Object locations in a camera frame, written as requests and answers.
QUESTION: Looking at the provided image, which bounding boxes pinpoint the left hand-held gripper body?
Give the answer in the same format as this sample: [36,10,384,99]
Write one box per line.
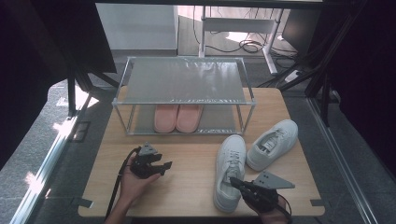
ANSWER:
[130,142,158,180]

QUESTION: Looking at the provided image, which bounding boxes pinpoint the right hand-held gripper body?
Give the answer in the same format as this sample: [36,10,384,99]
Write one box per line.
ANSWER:
[247,170,296,214]

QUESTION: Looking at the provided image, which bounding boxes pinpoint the white sneaker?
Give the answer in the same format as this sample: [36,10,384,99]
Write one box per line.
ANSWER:
[213,133,247,214]
[246,119,299,172]

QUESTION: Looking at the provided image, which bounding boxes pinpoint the pink slipper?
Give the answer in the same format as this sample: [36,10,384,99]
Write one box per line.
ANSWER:
[153,104,180,134]
[176,104,205,134]

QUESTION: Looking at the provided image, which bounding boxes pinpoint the two-tier metal shoe rack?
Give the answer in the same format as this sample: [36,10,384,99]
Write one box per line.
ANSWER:
[111,55,257,136]

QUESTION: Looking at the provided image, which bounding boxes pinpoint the person's left hand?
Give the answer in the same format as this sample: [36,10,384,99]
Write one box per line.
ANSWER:
[120,156,162,206]

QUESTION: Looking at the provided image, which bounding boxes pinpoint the person's right hand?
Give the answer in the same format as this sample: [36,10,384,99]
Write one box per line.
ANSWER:
[246,196,289,224]

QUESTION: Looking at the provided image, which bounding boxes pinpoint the dark floor plate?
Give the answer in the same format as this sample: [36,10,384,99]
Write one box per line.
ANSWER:
[73,120,92,143]

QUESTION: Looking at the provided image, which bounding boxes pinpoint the black metal stand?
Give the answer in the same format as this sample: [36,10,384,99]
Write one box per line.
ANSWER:
[258,6,365,127]
[66,59,120,119]

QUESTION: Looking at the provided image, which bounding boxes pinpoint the white power strip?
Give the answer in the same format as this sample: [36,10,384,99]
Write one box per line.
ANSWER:
[284,69,303,83]

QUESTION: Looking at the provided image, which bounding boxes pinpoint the white cabinet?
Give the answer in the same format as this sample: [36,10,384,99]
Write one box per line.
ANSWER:
[95,3,179,50]

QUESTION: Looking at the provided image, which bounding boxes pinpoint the dark curtain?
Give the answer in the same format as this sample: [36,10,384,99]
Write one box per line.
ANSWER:
[0,0,117,171]
[311,0,396,178]

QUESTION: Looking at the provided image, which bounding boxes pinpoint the black monitor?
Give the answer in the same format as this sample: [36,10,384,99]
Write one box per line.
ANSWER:
[281,8,321,54]

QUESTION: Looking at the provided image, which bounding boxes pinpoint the right hand-held gripper black cable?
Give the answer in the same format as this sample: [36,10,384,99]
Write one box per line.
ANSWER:
[276,194,293,223]

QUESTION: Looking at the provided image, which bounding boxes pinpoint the hand-held gripper black cable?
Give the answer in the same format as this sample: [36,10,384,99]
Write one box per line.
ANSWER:
[276,194,293,223]
[105,147,141,220]

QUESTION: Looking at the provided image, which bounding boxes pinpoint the left hand-held gripper black cable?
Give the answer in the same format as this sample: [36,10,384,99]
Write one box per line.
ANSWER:
[105,147,141,220]

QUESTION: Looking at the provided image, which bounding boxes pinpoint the aluminium rail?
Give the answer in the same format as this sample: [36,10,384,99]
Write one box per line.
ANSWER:
[306,97,379,224]
[8,90,92,224]

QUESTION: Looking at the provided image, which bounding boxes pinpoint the black floor cables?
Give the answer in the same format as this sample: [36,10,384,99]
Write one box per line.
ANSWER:
[192,6,297,59]

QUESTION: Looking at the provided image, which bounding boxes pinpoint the white desk frame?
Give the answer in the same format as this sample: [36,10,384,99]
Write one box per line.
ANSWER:
[198,5,286,75]

